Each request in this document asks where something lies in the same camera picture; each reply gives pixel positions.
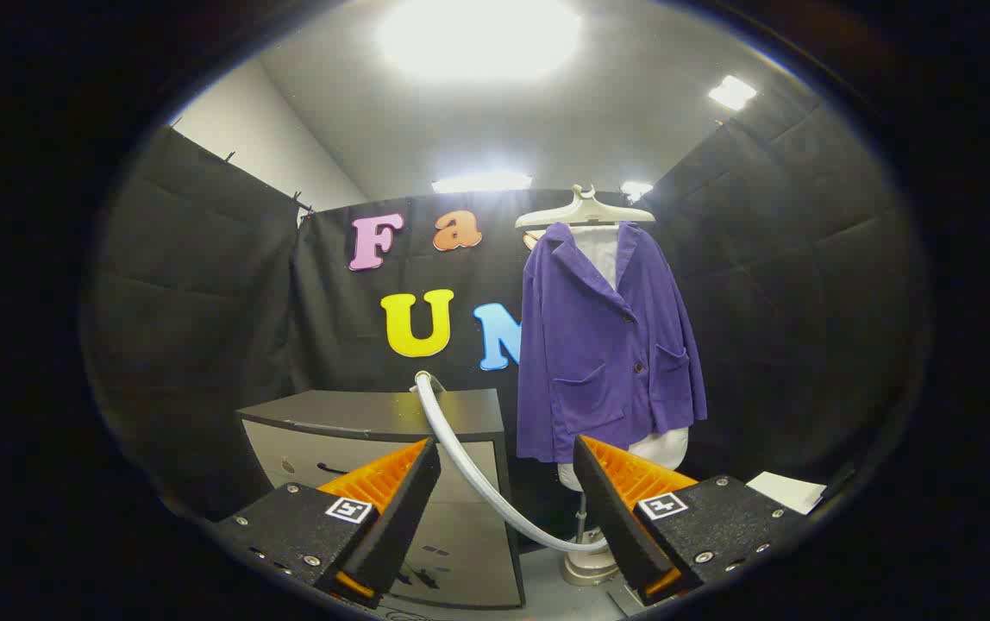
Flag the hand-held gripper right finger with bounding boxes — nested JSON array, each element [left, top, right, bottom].
[[572, 435, 808, 606]]

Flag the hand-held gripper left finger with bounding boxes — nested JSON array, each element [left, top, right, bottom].
[[217, 436, 442, 610]]

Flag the purple corduroy jacket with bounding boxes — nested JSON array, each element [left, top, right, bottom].
[[517, 222, 709, 464]]

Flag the garment steamer base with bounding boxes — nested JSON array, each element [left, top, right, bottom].
[[561, 528, 622, 588]]

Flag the white clothes hanger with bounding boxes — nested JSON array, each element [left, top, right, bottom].
[[515, 184, 657, 231]]

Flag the grey drawer cabinet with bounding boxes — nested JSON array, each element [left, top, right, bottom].
[[236, 388, 526, 610]]

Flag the white paper sheet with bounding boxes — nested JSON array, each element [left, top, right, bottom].
[[745, 471, 829, 517]]

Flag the black backdrop cloth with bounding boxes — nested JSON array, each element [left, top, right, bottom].
[[85, 82, 927, 518]]

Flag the small ceiling light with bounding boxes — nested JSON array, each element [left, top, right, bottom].
[[708, 75, 758, 112]]

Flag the large ceiling light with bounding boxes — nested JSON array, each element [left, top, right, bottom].
[[379, 0, 584, 83]]

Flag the white steamer hose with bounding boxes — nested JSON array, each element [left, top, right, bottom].
[[414, 371, 610, 554]]

